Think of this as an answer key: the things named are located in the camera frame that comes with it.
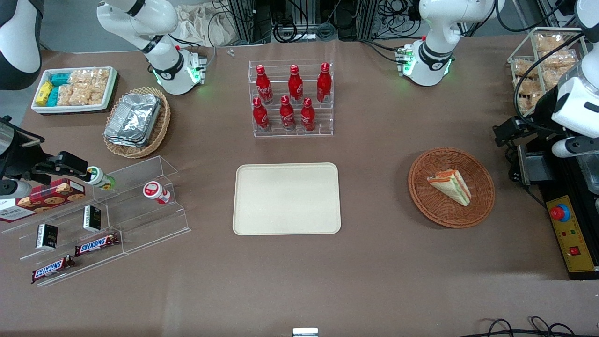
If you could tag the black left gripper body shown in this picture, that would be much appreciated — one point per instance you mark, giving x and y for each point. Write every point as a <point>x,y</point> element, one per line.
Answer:
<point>542,112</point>

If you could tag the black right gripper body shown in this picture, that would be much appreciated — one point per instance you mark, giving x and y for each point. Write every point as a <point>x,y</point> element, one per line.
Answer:
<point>19,161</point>

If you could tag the triangular sandwich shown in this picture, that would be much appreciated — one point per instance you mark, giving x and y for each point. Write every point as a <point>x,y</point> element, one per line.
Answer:
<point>451,187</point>

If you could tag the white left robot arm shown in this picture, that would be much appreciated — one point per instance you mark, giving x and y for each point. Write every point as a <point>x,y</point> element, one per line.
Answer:
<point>435,47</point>

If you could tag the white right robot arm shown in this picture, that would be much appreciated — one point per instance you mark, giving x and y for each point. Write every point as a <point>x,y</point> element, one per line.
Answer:
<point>164,61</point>

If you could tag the white plastic snack tray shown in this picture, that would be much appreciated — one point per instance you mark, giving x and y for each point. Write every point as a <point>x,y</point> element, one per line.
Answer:
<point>110,89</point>

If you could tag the oval light wicker basket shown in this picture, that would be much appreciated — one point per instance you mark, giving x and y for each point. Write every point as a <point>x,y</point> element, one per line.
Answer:
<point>161,126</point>

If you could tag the round brown wicker basket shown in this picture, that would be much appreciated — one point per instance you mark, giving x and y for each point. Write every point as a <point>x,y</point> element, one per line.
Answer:
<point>430,206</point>

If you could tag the beige rectangular tray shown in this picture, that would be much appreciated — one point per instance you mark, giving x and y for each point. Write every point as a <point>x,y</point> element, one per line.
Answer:
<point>286,199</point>

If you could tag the red cookie box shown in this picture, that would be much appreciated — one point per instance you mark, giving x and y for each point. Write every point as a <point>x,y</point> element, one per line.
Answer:
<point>47,199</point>

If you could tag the bagged pastry snack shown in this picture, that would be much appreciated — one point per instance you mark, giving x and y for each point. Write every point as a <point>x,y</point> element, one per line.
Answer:
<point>529,87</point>
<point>523,68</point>
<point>559,61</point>
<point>548,43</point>

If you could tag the green cap yogurt bottle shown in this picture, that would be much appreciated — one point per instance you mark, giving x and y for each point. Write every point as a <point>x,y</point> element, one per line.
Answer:
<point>99,177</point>

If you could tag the grey metal plate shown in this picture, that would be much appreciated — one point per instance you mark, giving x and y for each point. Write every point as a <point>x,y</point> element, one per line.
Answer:
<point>538,171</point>

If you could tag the small black box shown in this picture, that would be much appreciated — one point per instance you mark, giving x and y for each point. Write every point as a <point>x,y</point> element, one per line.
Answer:
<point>47,236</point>
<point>92,218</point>

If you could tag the yellow snack pack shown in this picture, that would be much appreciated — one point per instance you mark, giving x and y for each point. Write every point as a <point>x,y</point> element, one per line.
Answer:
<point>44,92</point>

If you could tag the teal snack pack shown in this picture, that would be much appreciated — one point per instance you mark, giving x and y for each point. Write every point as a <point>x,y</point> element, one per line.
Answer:
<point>60,78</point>
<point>53,96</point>

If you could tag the clear bag of crackers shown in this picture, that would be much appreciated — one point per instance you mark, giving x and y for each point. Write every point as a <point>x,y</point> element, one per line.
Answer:
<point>101,77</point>
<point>80,77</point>
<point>89,95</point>
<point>66,95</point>

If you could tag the clear plastic container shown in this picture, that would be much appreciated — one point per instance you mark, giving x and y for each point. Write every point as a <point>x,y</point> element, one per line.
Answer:
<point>590,173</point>

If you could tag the stacked silver foil trays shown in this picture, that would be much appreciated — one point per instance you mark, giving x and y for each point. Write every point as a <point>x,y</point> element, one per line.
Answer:
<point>133,119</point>

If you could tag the Snickers chocolate bar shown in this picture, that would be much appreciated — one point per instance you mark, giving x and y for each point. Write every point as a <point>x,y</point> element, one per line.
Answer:
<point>96,244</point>
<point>51,269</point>

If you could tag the red emergency stop button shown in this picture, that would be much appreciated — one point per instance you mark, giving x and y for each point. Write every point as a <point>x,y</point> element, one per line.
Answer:
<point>558,213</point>

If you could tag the red cap yogurt bottle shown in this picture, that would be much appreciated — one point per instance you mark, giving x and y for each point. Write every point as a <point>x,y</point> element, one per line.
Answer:
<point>155,192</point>

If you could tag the clear acrylic stepped shelf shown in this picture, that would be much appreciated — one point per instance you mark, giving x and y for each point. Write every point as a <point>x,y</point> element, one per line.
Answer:
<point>145,220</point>

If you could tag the black yellow control box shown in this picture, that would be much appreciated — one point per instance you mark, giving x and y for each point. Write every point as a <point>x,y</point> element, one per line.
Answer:
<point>573,243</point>

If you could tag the clear acrylic bottle rack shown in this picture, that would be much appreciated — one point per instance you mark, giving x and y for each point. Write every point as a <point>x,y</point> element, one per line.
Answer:
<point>323,117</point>

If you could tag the red cola bottle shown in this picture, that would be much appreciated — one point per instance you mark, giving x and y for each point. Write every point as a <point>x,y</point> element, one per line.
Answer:
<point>260,116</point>
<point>324,84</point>
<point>287,114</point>
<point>264,86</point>
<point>307,116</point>
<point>295,86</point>

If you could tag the beige crumpled cloth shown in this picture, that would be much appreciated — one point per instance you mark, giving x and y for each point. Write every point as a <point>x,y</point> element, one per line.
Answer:
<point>201,23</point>

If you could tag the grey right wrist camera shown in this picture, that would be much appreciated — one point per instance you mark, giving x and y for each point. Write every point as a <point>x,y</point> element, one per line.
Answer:
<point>14,188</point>

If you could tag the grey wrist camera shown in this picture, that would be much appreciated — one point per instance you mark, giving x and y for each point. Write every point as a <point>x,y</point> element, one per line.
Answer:
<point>14,188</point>
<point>568,147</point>

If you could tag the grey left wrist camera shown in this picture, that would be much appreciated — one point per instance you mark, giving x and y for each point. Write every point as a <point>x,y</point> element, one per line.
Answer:
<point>568,147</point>

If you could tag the aluminium frame post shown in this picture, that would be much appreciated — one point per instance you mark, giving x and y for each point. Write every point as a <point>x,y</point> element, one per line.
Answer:
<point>241,21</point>
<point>372,18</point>

